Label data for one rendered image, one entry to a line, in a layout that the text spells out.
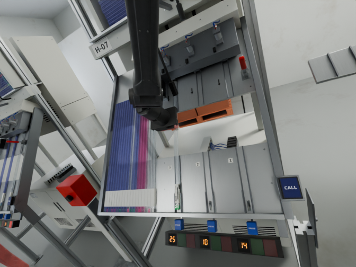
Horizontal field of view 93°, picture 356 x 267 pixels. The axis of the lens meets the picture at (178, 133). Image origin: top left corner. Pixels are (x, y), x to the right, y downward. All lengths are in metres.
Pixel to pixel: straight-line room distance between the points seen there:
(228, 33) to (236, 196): 0.55
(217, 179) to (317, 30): 3.58
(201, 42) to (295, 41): 3.20
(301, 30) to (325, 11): 0.35
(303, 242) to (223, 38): 0.68
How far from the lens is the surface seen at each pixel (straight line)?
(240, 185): 0.55
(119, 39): 0.97
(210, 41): 0.73
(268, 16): 3.79
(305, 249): 0.69
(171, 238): 0.65
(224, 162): 0.56
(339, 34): 4.05
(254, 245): 0.57
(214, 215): 0.55
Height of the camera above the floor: 1.15
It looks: 22 degrees down
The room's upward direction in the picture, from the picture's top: 23 degrees counter-clockwise
